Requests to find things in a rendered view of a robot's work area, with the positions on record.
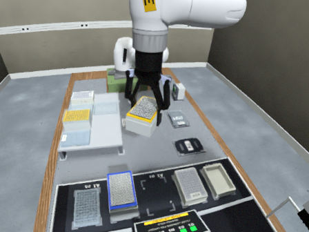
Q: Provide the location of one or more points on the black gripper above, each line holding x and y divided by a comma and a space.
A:
152, 63

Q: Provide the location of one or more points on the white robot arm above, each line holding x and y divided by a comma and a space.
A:
151, 19

